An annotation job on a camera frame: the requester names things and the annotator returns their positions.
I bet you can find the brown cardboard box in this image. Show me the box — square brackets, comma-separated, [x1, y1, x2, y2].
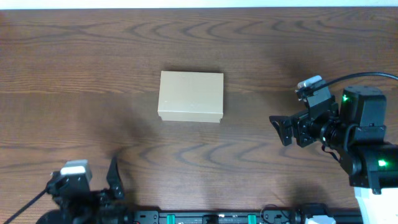
[157, 71, 224, 123]

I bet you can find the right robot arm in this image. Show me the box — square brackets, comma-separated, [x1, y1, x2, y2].
[269, 85, 397, 223]

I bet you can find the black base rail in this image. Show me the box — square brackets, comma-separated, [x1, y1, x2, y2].
[122, 203, 363, 224]

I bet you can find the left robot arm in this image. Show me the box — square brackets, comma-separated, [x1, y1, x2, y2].
[37, 157, 134, 224]

